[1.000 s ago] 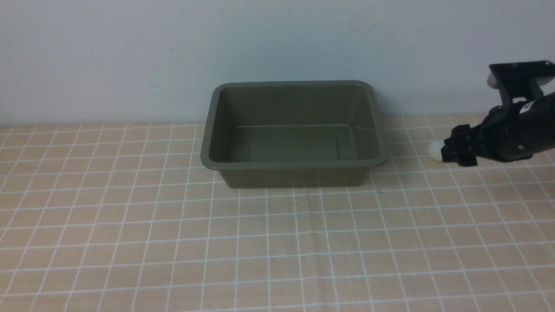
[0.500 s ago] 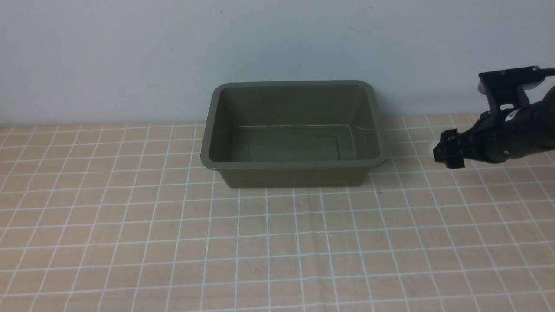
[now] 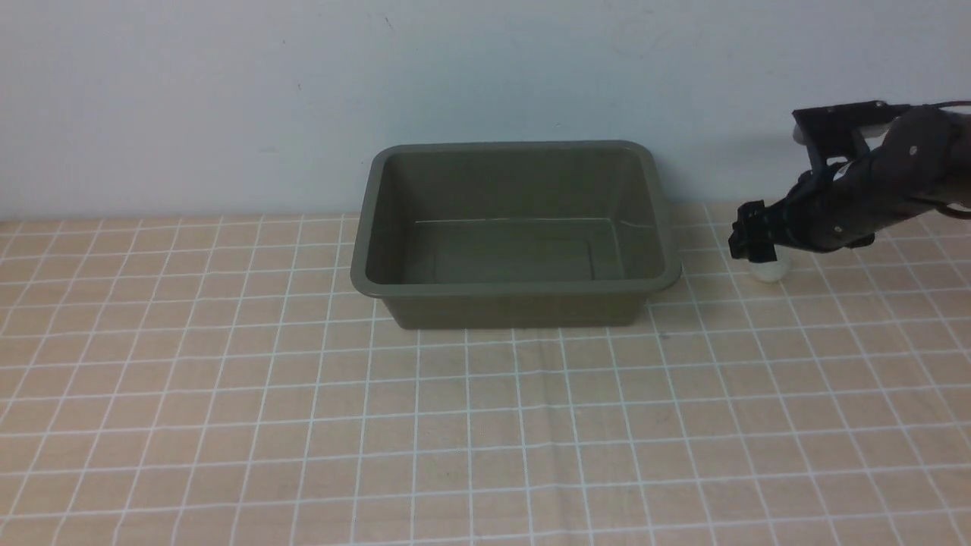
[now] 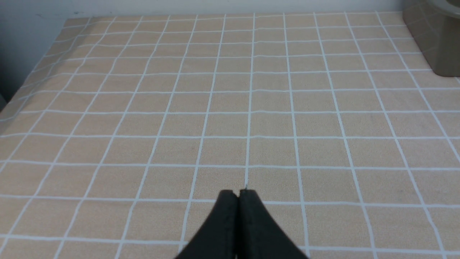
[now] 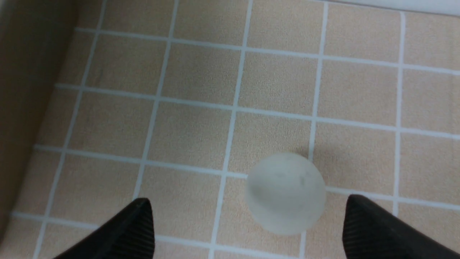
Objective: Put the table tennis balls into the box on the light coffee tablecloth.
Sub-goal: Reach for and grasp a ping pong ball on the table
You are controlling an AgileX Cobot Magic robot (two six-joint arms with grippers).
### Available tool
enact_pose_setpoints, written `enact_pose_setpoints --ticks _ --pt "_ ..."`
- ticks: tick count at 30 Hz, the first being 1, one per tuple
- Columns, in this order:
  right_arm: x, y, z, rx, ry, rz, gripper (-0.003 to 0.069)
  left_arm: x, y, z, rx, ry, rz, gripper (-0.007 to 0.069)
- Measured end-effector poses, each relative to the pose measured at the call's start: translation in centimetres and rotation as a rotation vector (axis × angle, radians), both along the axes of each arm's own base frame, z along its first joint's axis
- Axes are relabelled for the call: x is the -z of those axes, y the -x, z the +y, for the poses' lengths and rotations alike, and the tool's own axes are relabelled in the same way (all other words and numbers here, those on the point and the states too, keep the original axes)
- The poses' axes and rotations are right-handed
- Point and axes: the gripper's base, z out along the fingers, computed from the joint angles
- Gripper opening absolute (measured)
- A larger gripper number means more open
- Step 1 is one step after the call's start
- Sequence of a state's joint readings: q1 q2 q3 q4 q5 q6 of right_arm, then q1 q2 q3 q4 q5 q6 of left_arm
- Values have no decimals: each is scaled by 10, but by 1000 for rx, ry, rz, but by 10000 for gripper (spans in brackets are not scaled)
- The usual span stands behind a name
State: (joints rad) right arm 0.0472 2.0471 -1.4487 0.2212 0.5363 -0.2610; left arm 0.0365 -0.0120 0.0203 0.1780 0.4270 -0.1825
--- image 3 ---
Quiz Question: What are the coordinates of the olive green plastic bin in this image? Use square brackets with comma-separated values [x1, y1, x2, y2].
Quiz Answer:
[350, 140, 683, 331]

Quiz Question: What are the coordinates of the beige checkered tablecloth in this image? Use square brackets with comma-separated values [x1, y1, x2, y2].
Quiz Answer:
[1, 206, 970, 545]

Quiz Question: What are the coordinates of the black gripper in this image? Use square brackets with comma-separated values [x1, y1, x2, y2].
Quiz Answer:
[728, 106, 969, 264]

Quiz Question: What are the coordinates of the white table-tennis ball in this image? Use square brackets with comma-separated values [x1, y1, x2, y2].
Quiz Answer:
[749, 249, 792, 284]

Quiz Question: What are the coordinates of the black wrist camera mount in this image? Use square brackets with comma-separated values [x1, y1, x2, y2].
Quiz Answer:
[792, 100, 912, 174]

